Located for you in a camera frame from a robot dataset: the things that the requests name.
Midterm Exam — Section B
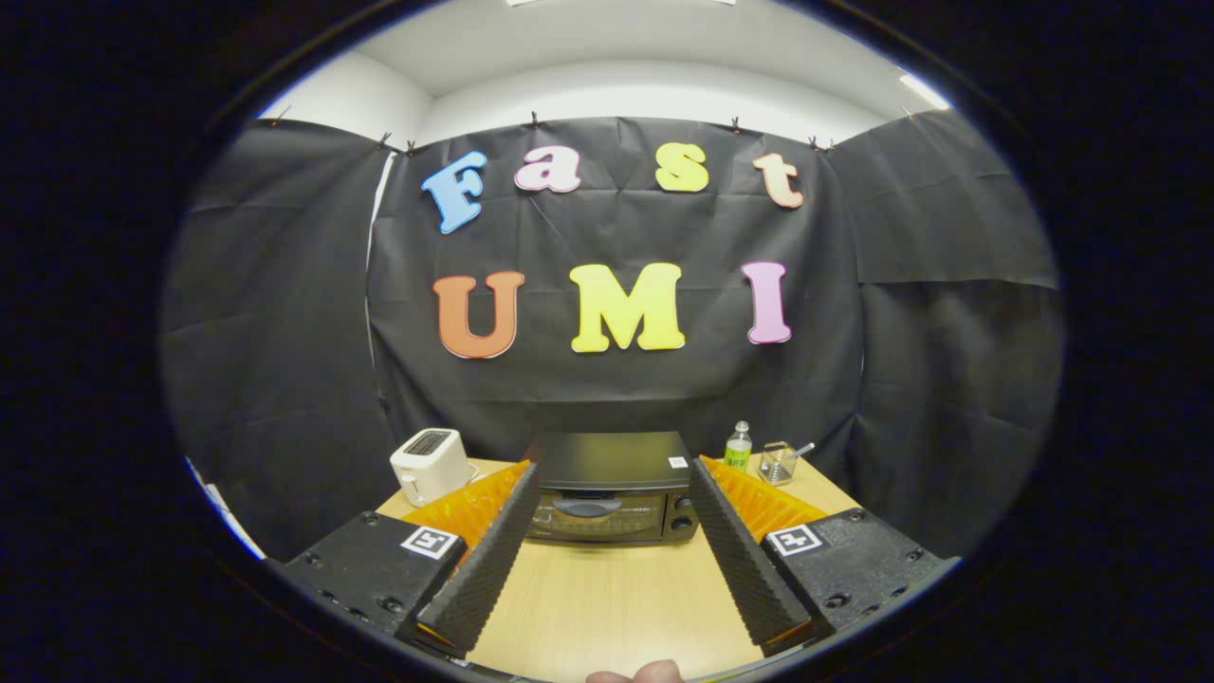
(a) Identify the white pop-up toaster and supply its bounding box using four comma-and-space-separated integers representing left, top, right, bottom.
390, 428, 472, 508

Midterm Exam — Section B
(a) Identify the black toaster oven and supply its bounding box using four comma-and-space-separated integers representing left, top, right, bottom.
522, 432, 701, 545

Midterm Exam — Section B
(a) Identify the clear wire utensil basket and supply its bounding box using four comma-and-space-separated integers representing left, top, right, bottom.
759, 441, 798, 487

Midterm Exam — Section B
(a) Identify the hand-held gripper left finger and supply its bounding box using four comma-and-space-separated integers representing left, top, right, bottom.
280, 462, 543, 660

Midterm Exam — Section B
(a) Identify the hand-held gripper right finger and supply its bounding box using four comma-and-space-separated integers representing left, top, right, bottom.
688, 456, 961, 658

